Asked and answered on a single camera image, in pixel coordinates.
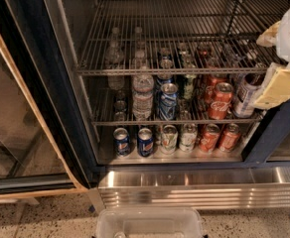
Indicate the clear water bottle front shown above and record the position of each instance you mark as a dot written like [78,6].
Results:
[142,88]

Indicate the green can middle shelf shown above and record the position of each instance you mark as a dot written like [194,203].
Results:
[186,85]

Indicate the white root beer can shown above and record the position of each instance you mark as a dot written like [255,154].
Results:
[249,85]

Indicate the middle wire fridge shelf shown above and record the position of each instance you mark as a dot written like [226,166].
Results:
[102,113]

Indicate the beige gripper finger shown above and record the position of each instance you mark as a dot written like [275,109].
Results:
[275,88]
[269,37]

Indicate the wire fridge shelf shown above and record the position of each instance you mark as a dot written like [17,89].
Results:
[188,31]
[102,113]

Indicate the blue Pepsi can middle shelf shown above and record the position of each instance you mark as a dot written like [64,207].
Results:
[168,101]

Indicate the glass sliding fridge door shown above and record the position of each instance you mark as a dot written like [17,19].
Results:
[31,162]

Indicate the blue Pepsi can behind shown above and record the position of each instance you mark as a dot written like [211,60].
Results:
[166,76]

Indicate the red Coca-Cola can middle shelf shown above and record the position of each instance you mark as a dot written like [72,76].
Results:
[221,98]

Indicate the clear water bottle column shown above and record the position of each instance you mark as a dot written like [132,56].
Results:
[114,57]

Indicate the red Coca-Cola can bottom right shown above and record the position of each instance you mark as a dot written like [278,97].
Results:
[229,137]

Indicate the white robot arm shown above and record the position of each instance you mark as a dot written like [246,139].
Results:
[283,39]

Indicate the stainless fridge base grille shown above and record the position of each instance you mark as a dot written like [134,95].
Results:
[202,189]

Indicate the blue Pepsi can bottom left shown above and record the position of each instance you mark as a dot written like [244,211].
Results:
[121,142]

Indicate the red coca-cola can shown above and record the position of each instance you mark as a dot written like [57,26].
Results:
[229,137]
[209,138]
[212,79]

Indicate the red Coca-Cola can behind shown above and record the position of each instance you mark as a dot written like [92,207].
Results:
[212,79]

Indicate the upper wire fridge shelf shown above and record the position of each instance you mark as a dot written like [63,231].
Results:
[188,31]

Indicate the clear plastic bin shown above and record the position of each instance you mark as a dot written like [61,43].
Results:
[149,222]

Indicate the blue pepsi can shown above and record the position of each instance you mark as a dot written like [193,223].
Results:
[166,76]
[145,142]
[121,142]

